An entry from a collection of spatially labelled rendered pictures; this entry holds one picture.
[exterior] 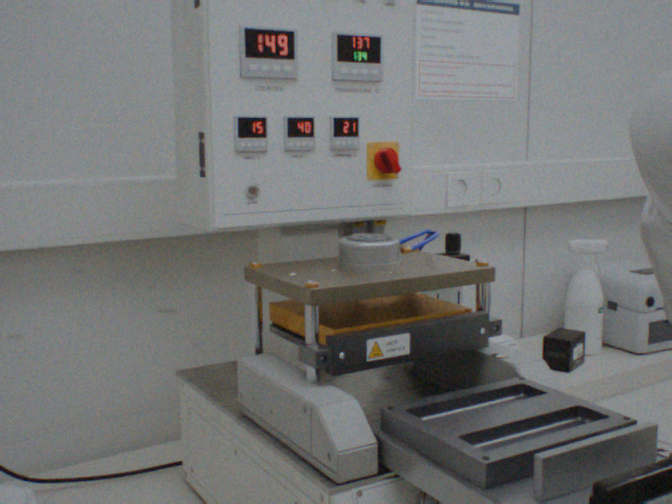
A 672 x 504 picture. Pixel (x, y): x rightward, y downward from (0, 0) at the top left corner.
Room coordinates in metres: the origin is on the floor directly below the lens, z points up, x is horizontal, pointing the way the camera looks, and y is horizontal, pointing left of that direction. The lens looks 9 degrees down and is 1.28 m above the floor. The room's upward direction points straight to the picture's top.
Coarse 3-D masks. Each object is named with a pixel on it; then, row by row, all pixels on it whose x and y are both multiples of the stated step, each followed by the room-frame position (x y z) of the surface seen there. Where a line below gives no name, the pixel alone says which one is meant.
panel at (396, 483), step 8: (384, 480) 0.77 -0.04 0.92; (392, 480) 0.77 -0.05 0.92; (400, 480) 0.77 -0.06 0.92; (360, 488) 0.75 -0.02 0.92; (368, 488) 0.75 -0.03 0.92; (376, 488) 0.76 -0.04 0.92; (384, 488) 0.76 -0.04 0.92; (392, 488) 0.77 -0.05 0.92; (400, 488) 0.77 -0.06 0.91; (408, 488) 0.78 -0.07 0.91; (416, 488) 0.78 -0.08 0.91; (352, 496) 0.74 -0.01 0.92; (360, 496) 0.75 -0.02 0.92; (368, 496) 0.75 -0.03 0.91; (376, 496) 0.75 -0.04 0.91; (384, 496) 0.76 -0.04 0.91; (392, 496) 0.76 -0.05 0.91; (400, 496) 0.77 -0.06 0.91; (408, 496) 0.77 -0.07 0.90; (416, 496) 0.78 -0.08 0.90
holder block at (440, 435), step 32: (512, 384) 0.86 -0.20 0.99; (384, 416) 0.78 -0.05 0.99; (416, 416) 0.79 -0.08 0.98; (448, 416) 0.80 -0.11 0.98; (480, 416) 0.76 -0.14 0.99; (512, 416) 0.76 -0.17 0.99; (544, 416) 0.77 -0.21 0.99; (576, 416) 0.79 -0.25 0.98; (608, 416) 0.76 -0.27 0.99; (416, 448) 0.74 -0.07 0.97; (448, 448) 0.69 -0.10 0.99; (480, 448) 0.72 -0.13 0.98; (512, 448) 0.68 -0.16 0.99; (544, 448) 0.69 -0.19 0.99; (480, 480) 0.65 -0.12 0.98; (512, 480) 0.67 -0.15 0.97
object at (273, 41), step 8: (256, 32) 1.05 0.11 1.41; (264, 32) 1.06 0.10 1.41; (256, 40) 1.05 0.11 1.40; (264, 40) 1.06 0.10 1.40; (272, 40) 1.06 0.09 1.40; (280, 40) 1.07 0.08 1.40; (288, 40) 1.07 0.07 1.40; (256, 48) 1.05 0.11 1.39; (264, 48) 1.06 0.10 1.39; (272, 48) 1.06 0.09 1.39; (280, 48) 1.07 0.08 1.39; (288, 48) 1.07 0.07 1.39; (288, 56) 1.07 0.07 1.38
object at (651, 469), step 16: (656, 464) 0.61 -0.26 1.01; (608, 480) 0.58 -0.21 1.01; (624, 480) 0.58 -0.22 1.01; (640, 480) 0.59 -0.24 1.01; (656, 480) 0.59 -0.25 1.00; (592, 496) 0.58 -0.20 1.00; (608, 496) 0.57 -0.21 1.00; (624, 496) 0.57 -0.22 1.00; (640, 496) 0.58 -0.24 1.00; (656, 496) 0.59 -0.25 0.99
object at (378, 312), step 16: (272, 304) 1.01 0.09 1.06; (288, 304) 1.00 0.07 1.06; (304, 304) 1.00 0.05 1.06; (336, 304) 1.00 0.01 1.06; (352, 304) 1.00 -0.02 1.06; (368, 304) 0.98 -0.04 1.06; (384, 304) 1.00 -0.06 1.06; (400, 304) 1.00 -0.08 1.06; (416, 304) 1.00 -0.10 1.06; (432, 304) 1.00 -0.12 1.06; (448, 304) 1.00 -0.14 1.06; (272, 320) 1.01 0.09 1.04; (288, 320) 0.97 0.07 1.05; (304, 320) 0.93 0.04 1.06; (320, 320) 0.91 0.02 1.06; (336, 320) 0.91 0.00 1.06; (352, 320) 0.91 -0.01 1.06; (368, 320) 0.91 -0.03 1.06; (384, 320) 0.91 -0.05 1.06; (400, 320) 0.92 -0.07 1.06; (416, 320) 0.93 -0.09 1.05; (288, 336) 0.97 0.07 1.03; (304, 336) 0.93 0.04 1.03; (320, 336) 0.89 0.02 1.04
